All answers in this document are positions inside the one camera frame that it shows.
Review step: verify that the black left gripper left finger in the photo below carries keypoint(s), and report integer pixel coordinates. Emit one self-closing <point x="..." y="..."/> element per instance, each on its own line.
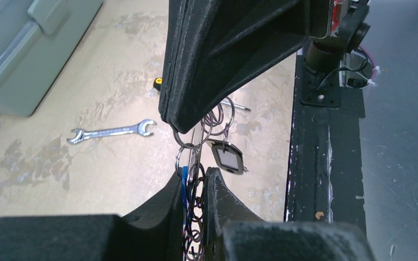
<point x="153" y="231"/>

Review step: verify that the green plastic toolbox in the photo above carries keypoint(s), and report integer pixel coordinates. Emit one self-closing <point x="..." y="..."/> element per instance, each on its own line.
<point x="37" y="38"/>

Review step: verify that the black oval key tag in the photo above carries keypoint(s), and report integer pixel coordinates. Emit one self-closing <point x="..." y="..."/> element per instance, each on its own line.
<point x="227" y="156"/>

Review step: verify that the silver open-end wrench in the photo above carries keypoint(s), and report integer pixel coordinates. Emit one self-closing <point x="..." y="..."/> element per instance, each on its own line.
<point x="139" y="128"/>

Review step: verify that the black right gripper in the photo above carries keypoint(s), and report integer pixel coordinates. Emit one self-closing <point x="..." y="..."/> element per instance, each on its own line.
<point x="226" y="44"/>

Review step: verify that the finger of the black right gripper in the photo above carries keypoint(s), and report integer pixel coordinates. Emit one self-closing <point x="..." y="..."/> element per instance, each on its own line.
<point x="177" y="13"/>

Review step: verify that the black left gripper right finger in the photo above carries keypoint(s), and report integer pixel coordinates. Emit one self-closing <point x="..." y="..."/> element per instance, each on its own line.
<point x="233" y="232"/>

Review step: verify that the key with blue tag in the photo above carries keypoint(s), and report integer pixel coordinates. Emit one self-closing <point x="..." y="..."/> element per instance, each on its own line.
<point x="184" y="177"/>

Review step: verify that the grey key holder plate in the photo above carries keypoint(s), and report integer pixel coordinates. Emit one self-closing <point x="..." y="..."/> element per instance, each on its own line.
<point x="189" y="154"/>

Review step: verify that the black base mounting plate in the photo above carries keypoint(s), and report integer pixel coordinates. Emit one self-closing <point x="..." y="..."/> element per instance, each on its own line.
<point x="324" y="179"/>

